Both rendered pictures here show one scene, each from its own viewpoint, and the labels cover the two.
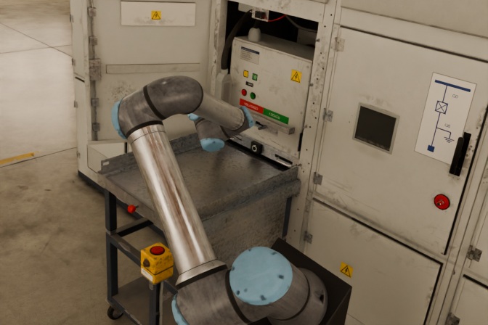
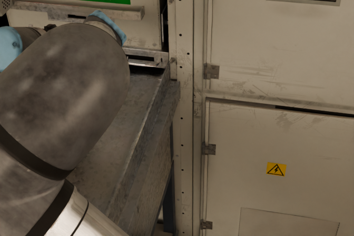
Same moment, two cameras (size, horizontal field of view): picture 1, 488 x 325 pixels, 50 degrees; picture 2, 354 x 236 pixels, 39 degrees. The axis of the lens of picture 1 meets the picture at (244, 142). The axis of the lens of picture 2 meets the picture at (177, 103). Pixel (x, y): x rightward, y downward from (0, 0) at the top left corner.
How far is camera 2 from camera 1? 1.13 m
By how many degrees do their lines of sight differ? 29
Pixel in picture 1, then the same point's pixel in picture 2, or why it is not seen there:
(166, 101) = (78, 133)
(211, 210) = (115, 211)
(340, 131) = not seen: outside the picture
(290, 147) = (144, 37)
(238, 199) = (134, 163)
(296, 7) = not seen: outside the picture
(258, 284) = not seen: outside the picture
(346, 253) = (273, 151)
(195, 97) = (126, 76)
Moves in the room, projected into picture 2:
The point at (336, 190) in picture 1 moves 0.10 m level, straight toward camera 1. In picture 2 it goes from (247, 78) to (262, 99)
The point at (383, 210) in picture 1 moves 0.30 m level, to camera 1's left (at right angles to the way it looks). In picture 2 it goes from (328, 85) to (240, 123)
